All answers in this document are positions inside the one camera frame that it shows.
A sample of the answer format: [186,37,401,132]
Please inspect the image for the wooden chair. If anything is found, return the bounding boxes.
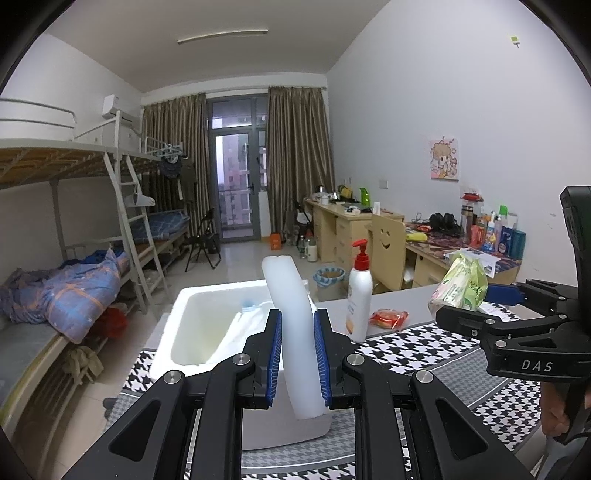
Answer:
[365,215,407,294]

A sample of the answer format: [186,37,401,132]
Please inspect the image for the person's right hand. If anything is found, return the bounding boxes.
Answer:
[539,382,575,437]

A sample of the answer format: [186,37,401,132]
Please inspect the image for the blue face mask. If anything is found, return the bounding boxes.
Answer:
[233,299,275,324]

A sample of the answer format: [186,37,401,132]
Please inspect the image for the white air conditioner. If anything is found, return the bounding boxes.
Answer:
[102,95,139,121]

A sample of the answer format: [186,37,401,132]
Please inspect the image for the wooden desk with patterned mat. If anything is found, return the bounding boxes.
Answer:
[404,225,522,291]

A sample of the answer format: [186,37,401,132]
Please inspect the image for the row of toiletry bottles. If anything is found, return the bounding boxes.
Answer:
[459,191,527,259]

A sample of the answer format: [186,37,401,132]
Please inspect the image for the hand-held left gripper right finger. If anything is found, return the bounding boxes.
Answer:
[313,309,534,480]

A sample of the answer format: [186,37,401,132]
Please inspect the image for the blue rimmed trash bin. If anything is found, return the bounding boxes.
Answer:
[313,267,347,301]

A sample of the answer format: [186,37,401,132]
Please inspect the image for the printed paper sheets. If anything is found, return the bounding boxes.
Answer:
[443,248,502,278]

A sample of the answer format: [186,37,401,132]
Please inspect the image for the white foam box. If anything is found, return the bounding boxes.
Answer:
[147,279,333,450]

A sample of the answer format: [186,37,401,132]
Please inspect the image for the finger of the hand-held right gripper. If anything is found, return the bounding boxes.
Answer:
[435,305,572,345]
[482,278,574,318]

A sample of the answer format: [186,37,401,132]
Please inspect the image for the brown curtain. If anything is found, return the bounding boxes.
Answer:
[268,86,335,236]
[141,92,208,217]

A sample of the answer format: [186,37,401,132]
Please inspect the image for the white foam strip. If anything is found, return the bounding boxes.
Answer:
[262,255,329,422]

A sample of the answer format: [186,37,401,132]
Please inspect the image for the floral tissue pack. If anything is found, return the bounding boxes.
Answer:
[428,251,489,319]

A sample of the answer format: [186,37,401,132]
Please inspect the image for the glass balcony door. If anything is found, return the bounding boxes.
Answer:
[206,95,271,241]

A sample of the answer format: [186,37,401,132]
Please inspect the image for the houndstooth table cloth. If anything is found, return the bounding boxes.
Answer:
[104,318,555,480]

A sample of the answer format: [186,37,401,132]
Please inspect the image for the red cloth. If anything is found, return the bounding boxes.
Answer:
[99,307,127,340]

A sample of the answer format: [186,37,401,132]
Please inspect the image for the beige cloth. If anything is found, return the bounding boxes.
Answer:
[62,346,105,384]

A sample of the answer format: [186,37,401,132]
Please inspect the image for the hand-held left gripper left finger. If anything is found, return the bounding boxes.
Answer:
[60,309,283,480]

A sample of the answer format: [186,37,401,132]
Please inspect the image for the red snack packet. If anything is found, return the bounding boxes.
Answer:
[369,308,409,330]

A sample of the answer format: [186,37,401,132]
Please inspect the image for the cartoon wall poster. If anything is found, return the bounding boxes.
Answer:
[429,137,460,182]

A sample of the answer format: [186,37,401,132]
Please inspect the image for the blue checked quilt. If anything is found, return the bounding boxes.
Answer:
[0,251,130,342]

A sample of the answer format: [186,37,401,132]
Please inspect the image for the white lotion pump bottle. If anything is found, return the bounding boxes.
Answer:
[347,239,374,343]

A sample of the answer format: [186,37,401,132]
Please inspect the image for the ceiling tube light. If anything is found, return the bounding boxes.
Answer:
[178,29,269,45]

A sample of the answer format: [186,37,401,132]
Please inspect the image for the white bed ladder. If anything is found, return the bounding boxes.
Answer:
[104,152,169,305]

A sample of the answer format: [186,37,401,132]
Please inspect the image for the hanging dark clothes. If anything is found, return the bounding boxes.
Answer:
[157,148,185,178]

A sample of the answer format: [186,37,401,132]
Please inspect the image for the black folding chair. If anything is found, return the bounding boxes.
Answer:
[293,198,315,228]
[185,208,222,271]

